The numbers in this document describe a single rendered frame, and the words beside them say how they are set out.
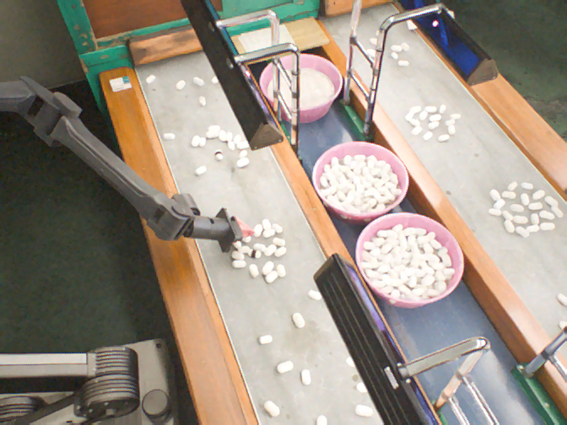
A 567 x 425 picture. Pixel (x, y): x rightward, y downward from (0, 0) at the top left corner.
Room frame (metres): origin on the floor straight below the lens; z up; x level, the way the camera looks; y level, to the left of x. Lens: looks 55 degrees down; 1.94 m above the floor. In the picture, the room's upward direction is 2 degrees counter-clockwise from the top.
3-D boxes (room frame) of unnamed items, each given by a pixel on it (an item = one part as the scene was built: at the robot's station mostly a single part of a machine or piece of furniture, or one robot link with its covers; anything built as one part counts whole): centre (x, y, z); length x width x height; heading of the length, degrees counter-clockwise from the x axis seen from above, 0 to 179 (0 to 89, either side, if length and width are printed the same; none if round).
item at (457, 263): (0.71, -0.32, 0.72); 0.27 x 0.27 x 0.10
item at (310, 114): (1.39, -0.08, 0.72); 0.27 x 0.27 x 0.10
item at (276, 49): (1.16, 0.05, 0.90); 0.20 x 0.19 x 0.45; 20
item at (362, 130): (1.29, -0.32, 0.90); 0.20 x 0.19 x 0.45; 20
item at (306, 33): (1.60, 0.00, 0.77); 0.33 x 0.15 x 0.01; 110
